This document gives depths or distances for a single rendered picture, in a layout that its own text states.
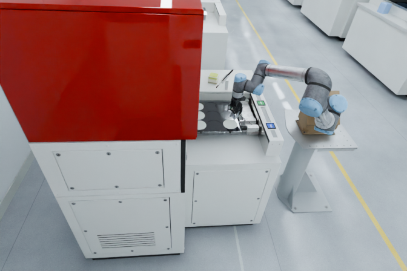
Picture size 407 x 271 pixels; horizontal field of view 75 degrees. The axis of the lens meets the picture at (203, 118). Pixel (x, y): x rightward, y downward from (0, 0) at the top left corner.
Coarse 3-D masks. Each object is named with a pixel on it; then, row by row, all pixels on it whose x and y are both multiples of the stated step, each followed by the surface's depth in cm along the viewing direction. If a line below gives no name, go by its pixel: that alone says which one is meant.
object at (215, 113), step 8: (208, 104) 203; (216, 104) 204; (224, 104) 204; (208, 112) 195; (216, 112) 196; (224, 112) 196; (208, 120) 188; (216, 120) 188; (224, 120) 189; (208, 128) 181; (216, 128) 182; (224, 128) 182
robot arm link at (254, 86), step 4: (256, 76) 163; (260, 76) 163; (248, 80) 165; (252, 80) 164; (256, 80) 162; (260, 80) 163; (248, 84) 163; (252, 84) 163; (256, 84) 162; (260, 84) 162; (244, 88) 165; (248, 88) 164; (252, 88) 163; (256, 88) 161; (260, 88) 161; (248, 92) 167; (252, 92) 164; (256, 92) 162; (260, 92) 162
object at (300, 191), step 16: (288, 160) 226; (304, 160) 213; (288, 176) 230; (304, 176) 237; (288, 192) 240; (304, 192) 252; (320, 192) 253; (288, 208) 239; (304, 208) 238; (320, 208) 239
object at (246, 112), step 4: (244, 104) 209; (248, 104) 209; (244, 108) 205; (248, 108) 205; (244, 112) 201; (248, 112) 201; (244, 116) 197; (248, 116) 197; (252, 116) 197; (244, 124) 192; (248, 124) 190; (248, 132) 184; (252, 132) 184; (256, 132) 185
